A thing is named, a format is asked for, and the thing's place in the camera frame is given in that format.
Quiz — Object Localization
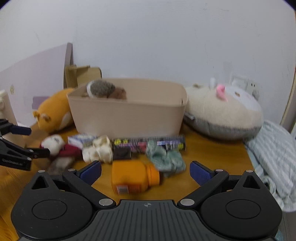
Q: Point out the clear plastic packet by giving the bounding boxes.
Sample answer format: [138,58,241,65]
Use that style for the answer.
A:
[47,157,75,175]

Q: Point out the green plaid scrunchie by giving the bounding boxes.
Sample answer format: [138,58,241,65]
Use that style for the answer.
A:
[146,141,186,177]

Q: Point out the white red small plush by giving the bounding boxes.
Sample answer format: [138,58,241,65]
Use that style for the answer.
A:
[40,135,82,161]

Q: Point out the orange plastic bottle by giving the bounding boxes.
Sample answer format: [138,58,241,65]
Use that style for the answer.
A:
[111,160,161,194]

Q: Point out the cream white scrunchie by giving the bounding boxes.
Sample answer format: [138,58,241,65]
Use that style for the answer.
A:
[82,135,113,164]

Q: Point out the lilac headboard panel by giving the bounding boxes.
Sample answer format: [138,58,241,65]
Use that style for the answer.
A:
[1,43,72,126]

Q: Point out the orange hamster plush toy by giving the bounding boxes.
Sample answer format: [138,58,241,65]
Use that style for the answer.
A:
[33,88,74,133]

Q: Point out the colourful long flat box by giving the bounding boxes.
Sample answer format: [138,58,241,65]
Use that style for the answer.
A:
[112,135,186,154]

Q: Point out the white cream round plush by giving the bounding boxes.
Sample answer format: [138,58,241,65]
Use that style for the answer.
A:
[184,78,263,140]

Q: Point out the striped light blue bedding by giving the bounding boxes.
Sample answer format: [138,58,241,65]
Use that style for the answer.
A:
[243,120,295,212]

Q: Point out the wooden stand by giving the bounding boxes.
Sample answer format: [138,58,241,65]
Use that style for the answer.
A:
[64,65,102,88]

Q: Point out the beige plastic storage bin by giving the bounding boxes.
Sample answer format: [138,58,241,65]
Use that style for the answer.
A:
[67,78,188,138]

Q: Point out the grey hedgehog plush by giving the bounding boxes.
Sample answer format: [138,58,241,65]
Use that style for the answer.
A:
[86,80,115,98]

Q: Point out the wooden curved frame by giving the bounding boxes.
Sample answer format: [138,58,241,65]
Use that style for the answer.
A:
[280,71,295,132]

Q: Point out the white wall socket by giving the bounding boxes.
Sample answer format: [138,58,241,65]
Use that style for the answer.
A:
[230,75,260,100]

